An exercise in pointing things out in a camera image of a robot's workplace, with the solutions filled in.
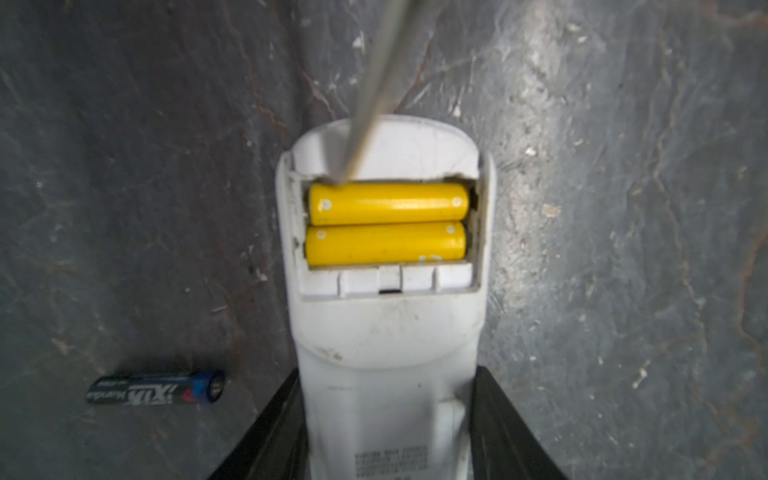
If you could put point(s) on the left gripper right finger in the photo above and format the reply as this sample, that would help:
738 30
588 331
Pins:
502 445

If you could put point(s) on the yellow battery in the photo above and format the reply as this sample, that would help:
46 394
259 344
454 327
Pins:
386 203
385 243

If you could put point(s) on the black AAA battery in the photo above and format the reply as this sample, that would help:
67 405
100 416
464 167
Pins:
204 387

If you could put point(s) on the upper yellow battery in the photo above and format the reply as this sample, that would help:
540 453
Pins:
386 203

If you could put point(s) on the white air conditioner remote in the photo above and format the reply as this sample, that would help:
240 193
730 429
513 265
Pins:
387 353

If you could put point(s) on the lower yellow battery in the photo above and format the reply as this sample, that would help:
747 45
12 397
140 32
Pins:
385 243

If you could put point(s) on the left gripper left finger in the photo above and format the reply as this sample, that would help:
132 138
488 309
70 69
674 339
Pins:
276 445

